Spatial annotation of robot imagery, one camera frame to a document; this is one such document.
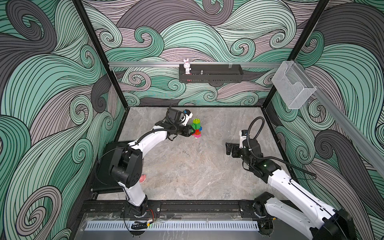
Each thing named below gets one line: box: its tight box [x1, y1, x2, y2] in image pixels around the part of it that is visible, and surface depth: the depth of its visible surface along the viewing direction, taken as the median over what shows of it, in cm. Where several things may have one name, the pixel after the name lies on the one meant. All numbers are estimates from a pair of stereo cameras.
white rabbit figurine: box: [183, 58, 192, 75], surface depth 91 cm
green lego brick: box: [191, 123, 201, 130], surface depth 87 cm
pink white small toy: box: [139, 174, 147, 184], surface depth 83 cm
